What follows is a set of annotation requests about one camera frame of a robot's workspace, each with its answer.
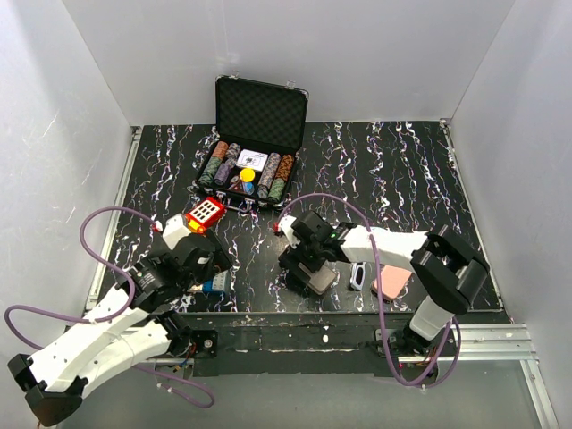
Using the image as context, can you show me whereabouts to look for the grey glasses case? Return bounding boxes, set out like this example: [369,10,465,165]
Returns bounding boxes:
[299,263,336,296]

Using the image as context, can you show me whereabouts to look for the pink glasses case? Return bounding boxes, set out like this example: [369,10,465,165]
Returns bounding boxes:
[381,265,411,303]

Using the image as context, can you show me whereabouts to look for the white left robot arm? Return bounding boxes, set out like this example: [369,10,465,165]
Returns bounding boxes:
[7,232,231,426]

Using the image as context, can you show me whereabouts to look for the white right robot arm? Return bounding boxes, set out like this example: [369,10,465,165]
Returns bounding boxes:
[274,211,490,356]

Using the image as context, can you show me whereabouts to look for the blue grey brick block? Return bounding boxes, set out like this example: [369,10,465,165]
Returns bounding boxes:
[195,271,230,295]

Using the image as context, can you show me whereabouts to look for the red yellow toy bus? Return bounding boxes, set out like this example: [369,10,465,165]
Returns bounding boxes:
[185,197,226,234]

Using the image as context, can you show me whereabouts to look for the yellow dealer button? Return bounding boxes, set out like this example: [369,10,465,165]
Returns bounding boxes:
[240,168,256,183]

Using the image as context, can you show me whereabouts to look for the white card deck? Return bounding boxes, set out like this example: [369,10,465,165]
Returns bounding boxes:
[236,149,268,172]

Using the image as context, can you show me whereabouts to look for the black poker chip case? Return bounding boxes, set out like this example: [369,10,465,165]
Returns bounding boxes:
[193,75,309,209]

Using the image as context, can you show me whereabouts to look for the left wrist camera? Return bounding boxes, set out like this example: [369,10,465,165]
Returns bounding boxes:
[162,214,191,250]

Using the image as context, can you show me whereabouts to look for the white frame sunglasses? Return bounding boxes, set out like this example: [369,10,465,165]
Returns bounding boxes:
[349,262,366,291]

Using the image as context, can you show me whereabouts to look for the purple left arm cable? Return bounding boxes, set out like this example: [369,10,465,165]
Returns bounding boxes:
[4,206,215,408]

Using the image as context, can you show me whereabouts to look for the aluminium front rail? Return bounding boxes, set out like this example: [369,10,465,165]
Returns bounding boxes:
[39,324,559,429]

